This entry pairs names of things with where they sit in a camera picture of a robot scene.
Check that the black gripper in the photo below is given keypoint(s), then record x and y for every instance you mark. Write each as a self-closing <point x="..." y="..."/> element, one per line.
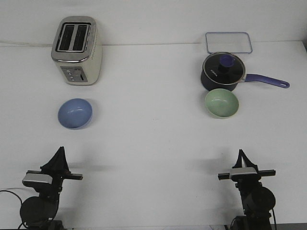
<point x="254" y="179"/>
<point x="58" y="169"/>

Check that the blue bowl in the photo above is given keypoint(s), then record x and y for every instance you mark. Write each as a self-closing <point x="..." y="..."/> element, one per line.
<point x="75" y="113"/>

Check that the green bowl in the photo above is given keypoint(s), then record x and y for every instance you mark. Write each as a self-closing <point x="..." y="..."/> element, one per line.
<point x="221" y="103"/>

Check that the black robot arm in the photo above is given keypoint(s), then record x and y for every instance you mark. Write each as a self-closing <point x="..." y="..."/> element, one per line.
<point x="257" y="201"/>
<point x="38" y="212"/>

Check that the dark blue saucepan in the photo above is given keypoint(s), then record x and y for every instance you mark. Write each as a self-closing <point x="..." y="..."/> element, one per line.
<point x="211" y="85"/>

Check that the glass pot lid blue knob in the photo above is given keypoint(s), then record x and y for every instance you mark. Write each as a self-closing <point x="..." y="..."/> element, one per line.
<point x="224" y="68"/>

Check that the cream and steel toaster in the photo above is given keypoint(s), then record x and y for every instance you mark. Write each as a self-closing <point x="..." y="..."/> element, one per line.
<point x="76" y="50"/>

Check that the clear container lid blue rim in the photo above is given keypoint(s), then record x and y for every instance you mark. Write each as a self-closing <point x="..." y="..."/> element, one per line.
<point x="231" y="42"/>

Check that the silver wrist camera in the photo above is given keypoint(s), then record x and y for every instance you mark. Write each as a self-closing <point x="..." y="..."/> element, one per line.
<point x="35" y="179"/>
<point x="240" y="173"/>

